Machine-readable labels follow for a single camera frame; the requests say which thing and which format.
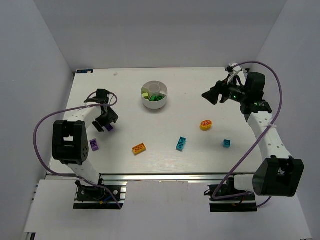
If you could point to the yellow orange patterned lego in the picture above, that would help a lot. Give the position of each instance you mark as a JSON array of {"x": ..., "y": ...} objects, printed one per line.
[{"x": 205, "y": 125}]

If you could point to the dark green curved lego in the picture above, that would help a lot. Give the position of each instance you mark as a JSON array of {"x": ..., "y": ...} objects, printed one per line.
[{"x": 153, "y": 98}]

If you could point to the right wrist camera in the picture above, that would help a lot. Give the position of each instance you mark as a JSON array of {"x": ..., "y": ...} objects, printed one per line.
[{"x": 233, "y": 70}]

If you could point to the aluminium front rail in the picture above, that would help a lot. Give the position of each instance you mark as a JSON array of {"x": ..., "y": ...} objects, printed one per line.
[{"x": 162, "y": 177}]

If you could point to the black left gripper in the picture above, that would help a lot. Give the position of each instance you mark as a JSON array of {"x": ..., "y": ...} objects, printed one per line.
[{"x": 105, "y": 121}]

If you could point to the long teal lego brick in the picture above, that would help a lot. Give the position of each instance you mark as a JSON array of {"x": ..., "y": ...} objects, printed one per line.
[{"x": 181, "y": 144}]

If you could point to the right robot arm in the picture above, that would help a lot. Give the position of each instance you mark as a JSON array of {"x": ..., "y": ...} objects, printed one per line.
[{"x": 280, "y": 173}]

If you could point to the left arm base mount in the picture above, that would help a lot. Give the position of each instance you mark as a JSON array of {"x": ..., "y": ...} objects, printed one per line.
[{"x": 88, "y": 197}]

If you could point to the white round divided container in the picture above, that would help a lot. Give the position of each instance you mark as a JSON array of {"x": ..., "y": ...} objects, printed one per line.
[{"x": 154, "y": 88}]

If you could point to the light purple lego brick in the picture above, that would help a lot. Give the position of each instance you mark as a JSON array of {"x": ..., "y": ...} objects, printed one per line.
[{"x": 94, "y": 145}]

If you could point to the blue label left corner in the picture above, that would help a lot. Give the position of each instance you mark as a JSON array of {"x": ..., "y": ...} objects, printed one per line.
[{"x": 84, "y": 71}]

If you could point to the green sloped lego brick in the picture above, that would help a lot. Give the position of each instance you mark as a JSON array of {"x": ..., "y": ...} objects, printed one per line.
[{"x": 159, "y": 97}]

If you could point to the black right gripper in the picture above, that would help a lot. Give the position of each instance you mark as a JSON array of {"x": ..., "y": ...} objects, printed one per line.
[{"x": 220, "y": 91}]

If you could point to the orange rectangular lego brick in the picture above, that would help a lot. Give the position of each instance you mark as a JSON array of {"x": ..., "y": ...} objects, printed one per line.
[{"x": 139, "y": 149}]

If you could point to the small teal lego brick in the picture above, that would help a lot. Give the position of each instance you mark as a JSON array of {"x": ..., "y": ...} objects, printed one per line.
[{"x": 226, "y": 143}]

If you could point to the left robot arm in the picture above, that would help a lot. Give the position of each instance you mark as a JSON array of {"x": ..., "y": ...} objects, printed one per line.
[{"x": 70, "y": 144}]

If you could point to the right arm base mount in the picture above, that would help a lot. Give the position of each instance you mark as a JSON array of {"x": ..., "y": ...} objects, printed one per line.
[{"x": 239, "y": 204}]

